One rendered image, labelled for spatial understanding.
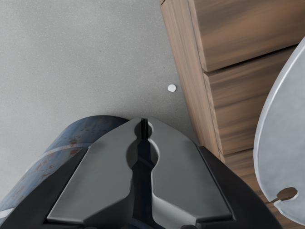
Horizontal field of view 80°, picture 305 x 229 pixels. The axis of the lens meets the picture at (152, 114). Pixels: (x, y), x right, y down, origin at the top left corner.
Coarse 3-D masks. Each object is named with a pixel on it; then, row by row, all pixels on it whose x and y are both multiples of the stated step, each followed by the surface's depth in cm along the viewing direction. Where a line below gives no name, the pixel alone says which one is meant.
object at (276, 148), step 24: (288, 72) 12; (288, 96) 14; (264, 120) 14; (288, 120) 15; (264, 144) 16; (288, 144) 16; (264, 168) 17; (288, 168) 17; (264, 192) 18; (288, 216) 20
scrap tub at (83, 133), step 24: (96, 120) 53; (120, 120) 55; (72, 144) 42; (144, 144) 51; (48, 168) 36; (144, 168) 42; (24, 192) 31; (144, 192) 36; (0, 216) 27; (144, 216) 32
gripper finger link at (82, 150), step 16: (80, 160) 9; (48, 176) 8; (64, 176) 8; (32, 192) 7; (48, 192) 7; (16, 208) 6; (32, 208) 6; (48, 208) 6; (0, 224) 6; (16, 224) 6; (32, 224) 6; (48, 224) 6; (64, 224) 6; (80, 224) 6
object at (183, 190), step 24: (168, 144) 10; (192, 144) 10; (168, 168) 8; (192, 168) 8; (168, 192) 7; (192, 192) 7; (216, 192) 7; (168, 216) 7; (192, 216) 6; (216, 216) 6
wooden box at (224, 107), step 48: (192, 0) 13; (240, 0) 13; (288, 0) 13; (192, 48) 19; (240, 48) 15; (288, 48) 16; (192, 96) 31; (240, 96) 17; (240, 144) 19; (288, 192) 23
